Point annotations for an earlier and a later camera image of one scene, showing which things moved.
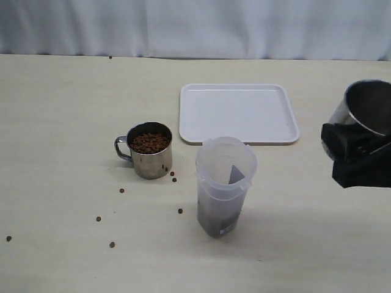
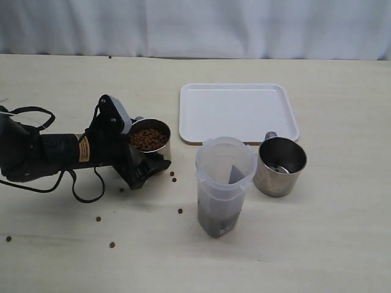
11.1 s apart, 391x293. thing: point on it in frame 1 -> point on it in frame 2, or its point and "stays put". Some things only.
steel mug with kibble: [151, 143] stays put
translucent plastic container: [225, 168] stays put
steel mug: [366, 103] -> [280, 161]
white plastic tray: [255, 113] stays put
